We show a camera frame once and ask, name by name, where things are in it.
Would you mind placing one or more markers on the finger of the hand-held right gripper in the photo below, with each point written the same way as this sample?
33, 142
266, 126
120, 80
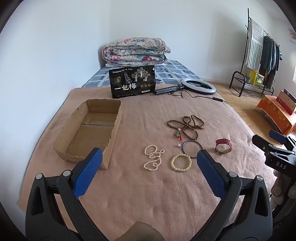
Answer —
261, 142
278, 136

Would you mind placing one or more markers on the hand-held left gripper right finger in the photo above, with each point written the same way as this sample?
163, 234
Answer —
211, 171

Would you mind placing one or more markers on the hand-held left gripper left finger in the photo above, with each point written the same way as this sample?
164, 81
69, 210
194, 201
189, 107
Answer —
89, 171

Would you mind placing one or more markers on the cardboard box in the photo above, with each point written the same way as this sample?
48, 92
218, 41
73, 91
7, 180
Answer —
92, 134

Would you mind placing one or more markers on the thin blue bangle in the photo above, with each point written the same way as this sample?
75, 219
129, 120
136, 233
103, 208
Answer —
185, 143

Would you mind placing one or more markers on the person's right hand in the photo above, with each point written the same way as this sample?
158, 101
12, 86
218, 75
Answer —
279, 187

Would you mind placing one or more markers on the orange cloth covered table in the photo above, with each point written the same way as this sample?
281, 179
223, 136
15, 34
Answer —
272, 111

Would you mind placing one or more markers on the cream and red box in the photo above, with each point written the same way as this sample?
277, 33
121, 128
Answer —
284, 102

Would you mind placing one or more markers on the dark flat box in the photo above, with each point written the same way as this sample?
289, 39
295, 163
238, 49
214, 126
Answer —
291, 93

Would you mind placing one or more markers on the pink blanket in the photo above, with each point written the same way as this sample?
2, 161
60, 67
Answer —
161, 197

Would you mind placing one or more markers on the yellow box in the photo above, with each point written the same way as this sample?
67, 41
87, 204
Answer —
254, 77

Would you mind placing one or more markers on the dark hanging clothes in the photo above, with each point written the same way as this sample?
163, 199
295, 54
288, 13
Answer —
268, 58

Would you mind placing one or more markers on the black folded tripod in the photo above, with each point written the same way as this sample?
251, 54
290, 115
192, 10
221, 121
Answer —
166, 90

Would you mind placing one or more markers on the striped hanging cloth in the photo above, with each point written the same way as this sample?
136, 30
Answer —
254, 46

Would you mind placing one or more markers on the black snack bag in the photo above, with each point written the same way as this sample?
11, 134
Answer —
131, 81

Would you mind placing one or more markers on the blue checked bed sheet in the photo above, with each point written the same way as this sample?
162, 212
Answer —
175, 69

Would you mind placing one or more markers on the black metal clothes rack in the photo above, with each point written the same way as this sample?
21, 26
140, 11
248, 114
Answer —
248, 23

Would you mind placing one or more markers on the folded floral quilt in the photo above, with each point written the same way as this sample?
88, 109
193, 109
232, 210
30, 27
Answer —
136, 52

